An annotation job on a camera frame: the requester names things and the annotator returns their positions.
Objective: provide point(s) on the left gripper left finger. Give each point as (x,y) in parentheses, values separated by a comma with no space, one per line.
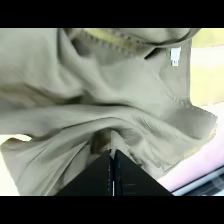
(95,180)

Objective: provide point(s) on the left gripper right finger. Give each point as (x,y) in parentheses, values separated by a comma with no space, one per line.
(133,180)

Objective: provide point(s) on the olive green shirt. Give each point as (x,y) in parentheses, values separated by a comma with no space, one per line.
(100,86)

